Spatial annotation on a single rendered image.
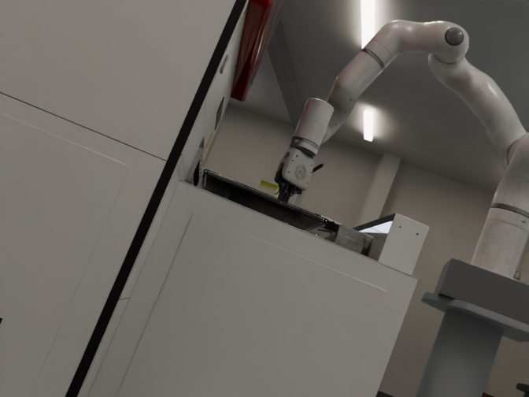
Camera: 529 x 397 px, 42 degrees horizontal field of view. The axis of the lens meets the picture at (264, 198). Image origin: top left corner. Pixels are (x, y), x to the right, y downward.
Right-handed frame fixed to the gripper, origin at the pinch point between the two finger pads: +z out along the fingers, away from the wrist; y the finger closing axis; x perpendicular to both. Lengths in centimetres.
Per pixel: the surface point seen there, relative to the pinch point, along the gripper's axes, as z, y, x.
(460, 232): -206, 816, 514
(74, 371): 56, -56, -26
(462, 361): 24, 36, -50
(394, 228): 0.0, 5.9, -38.1
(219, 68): -13, -53, -27
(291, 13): -286, 294, 453
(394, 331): 24, 8, -47
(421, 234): -1.3, 11.5, -42.1
